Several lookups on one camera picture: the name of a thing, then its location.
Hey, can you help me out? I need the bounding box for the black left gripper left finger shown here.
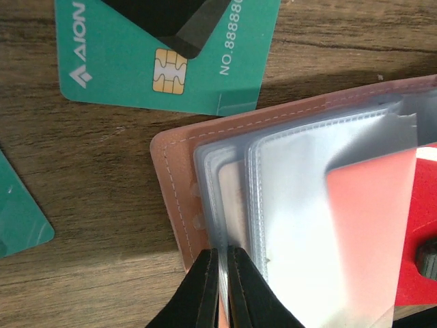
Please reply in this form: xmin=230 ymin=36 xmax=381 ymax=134
xmin=146 ymin=249 xmax=219 ymax=328

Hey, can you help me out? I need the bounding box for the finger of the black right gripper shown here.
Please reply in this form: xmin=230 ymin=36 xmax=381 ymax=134
xmin=415 ymin=237 xmax=437 ymax=279

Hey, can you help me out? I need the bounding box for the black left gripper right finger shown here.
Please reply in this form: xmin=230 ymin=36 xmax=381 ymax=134
xmin=227 ymin=246 xmax=304 ymax=328

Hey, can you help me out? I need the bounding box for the red striped card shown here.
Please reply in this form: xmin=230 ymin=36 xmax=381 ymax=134
xmin=326 ymin=144 xmax=436 ymax=314

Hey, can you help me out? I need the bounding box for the pink leather card holder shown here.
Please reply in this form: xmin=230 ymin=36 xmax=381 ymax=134
xmin=150 ymin=75 xmax=436 ymax=327

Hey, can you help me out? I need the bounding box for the teal card corner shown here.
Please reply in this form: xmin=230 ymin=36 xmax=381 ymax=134
xmin=0 ymin=154 xmax=55 ymax=258

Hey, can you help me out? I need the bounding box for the teal AION chip card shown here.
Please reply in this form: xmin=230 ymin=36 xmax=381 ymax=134
xmin=55 ymin=1 xmax=280 ymax=116

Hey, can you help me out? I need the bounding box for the black membership card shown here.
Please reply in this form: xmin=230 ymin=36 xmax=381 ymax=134
xmin=104 ymin=0 xmax=230 ymax=59

